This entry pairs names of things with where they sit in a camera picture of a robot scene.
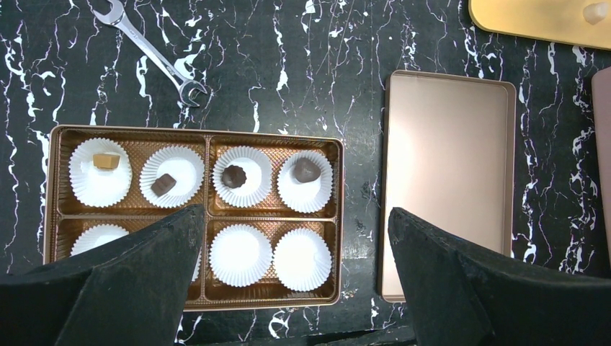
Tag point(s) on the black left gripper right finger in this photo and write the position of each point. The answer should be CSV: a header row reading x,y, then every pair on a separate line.
x,y
460,293

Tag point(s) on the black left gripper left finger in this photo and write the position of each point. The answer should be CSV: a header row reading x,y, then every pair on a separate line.
x,y
130,291

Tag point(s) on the dark rectangular chocolate piece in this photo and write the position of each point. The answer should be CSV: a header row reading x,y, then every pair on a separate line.
x,y
163,185

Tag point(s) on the caramel chocolate piece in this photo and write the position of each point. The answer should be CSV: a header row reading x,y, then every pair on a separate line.
x,y
106,162

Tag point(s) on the dark round chocolate piece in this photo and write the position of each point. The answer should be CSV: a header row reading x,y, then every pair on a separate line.
x,y
233,177

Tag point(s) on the dark heart chocolate piece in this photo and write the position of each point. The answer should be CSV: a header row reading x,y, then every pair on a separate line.
x,y
305,170

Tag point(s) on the brown chocolate box tray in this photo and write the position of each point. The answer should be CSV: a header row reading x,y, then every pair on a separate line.
x,y
66,218

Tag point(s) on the white chocolate piece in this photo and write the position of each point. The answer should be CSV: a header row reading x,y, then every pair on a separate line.
x,y
596,12

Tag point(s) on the white paper cup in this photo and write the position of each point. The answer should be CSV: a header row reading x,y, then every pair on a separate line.
x,y
302,260
183,165
94,186
240,255
258,170
196,271
305,197
97,236

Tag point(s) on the rose gold box lid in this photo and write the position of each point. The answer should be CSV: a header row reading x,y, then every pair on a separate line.
x,y
448,158

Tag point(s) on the pink plastic storage box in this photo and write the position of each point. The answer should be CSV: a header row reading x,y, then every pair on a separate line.
x,y
601,115

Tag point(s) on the silver wrench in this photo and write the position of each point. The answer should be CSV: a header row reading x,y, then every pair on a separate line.
x,y
188,89

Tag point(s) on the yellow tray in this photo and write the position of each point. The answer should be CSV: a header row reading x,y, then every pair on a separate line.
x,y
554,21

